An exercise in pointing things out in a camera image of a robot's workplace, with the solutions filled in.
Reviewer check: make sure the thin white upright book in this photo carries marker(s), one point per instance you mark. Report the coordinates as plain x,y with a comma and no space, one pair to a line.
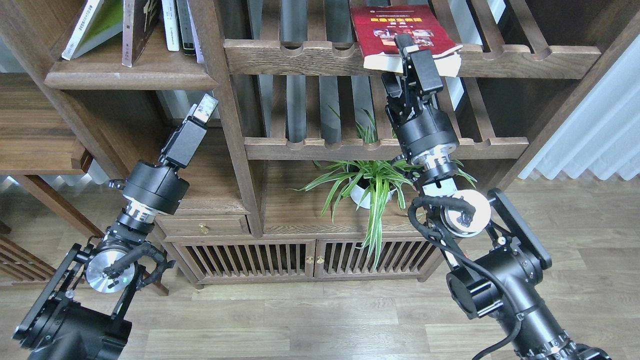
197,45

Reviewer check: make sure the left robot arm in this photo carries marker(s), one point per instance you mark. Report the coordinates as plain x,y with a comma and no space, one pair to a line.
58,327

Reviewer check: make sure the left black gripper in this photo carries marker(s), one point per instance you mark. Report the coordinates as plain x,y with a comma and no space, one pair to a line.
158,186

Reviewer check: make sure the wooden side table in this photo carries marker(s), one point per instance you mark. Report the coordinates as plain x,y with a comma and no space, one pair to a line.
36,142

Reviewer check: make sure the dark maroon book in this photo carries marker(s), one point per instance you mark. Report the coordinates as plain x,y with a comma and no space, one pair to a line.
139,19

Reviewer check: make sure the wooden slatted chair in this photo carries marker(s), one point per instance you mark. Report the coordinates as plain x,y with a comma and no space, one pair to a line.
20,267

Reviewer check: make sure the dark wooden bookshelf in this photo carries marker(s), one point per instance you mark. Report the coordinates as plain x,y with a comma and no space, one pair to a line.
290,93

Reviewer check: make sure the yellow green book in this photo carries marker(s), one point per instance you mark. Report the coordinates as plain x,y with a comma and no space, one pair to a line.
99,21

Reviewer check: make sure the white curtain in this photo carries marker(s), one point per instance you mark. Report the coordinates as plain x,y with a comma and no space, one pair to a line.
601,137

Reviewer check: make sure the green spider plant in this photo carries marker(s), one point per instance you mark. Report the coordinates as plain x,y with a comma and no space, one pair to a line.
377,179

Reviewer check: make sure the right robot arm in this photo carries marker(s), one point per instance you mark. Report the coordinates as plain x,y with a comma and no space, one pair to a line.
495,260

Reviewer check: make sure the dark green upright book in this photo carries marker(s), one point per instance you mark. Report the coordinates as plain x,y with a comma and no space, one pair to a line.
185,25

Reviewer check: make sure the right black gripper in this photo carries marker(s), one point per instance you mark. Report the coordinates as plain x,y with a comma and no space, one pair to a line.
425,133

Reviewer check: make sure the red book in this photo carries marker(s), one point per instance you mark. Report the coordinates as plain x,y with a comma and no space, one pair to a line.
377,26

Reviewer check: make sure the white plant pot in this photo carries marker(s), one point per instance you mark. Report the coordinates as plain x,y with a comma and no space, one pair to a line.
363,193

